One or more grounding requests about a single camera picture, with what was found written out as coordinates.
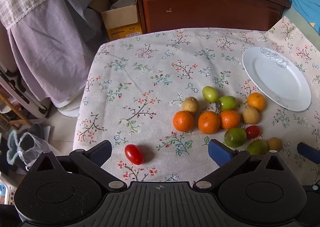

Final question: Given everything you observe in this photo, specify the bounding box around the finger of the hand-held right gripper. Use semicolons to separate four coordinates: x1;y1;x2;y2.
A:
297;142;320;165

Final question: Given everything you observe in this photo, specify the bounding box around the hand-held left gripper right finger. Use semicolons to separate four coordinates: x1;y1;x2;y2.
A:
192;138;291;190

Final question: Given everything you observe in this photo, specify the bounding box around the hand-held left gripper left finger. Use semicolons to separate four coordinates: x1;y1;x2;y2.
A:
32;140;128;192

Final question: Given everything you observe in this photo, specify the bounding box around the green jujube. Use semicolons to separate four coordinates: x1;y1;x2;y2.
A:
224;127;247;148
202;86;220;103
215;96;238;112
247;140;269;155

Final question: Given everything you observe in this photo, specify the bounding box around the oblong red cherry tomato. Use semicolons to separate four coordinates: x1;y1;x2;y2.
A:
124;144;144;165

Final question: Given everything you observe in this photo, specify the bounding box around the orange mandarin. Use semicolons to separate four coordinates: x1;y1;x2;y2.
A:
173;111;195;132
198;111;221;135
247;93;266;112
219;110;241;130

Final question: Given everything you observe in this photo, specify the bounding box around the round red cherry tomato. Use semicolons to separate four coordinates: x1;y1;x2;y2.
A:
245;125;260;140

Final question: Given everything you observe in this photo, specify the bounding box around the yellowish brown kiwi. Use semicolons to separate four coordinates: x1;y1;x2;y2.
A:
182;97;200;114

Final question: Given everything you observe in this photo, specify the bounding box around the white plate with rose print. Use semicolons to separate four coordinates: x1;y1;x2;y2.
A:
242;47;312;112

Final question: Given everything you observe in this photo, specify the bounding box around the white round base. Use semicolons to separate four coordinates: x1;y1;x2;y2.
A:
56;97;82;118

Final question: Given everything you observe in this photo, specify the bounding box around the clear plastic bag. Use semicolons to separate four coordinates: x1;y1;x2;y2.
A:
17;132;60;170

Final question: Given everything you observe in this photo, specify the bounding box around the floral tablecloth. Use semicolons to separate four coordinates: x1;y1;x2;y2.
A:
72;16;320;185

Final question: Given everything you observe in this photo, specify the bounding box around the light blue fluffy slipper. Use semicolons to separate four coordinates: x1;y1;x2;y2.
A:
6;131;25;165

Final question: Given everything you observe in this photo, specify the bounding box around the wooden rack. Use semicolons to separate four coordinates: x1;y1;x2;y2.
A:
0;92;33;130

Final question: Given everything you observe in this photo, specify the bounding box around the lavender bed skirt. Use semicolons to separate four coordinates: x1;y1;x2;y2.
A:
7;0;102;108

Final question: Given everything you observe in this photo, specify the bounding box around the cardboard box with yellow label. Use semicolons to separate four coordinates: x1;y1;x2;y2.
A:
101;0;143;41

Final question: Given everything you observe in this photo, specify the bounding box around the pale green bed sheet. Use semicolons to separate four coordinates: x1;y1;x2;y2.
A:
284;5;320;43

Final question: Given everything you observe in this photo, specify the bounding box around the flat brown cardboard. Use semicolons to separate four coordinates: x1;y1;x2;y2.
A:
89;0;113;13

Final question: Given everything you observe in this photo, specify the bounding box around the dark wooden nightstand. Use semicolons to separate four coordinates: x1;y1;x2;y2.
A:
125;0;292;35

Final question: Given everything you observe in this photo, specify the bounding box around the white bundle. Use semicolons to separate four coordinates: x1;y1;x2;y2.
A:
110;0;137;10

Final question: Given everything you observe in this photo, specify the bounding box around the black folding frame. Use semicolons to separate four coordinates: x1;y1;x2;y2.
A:
0;67;50;115

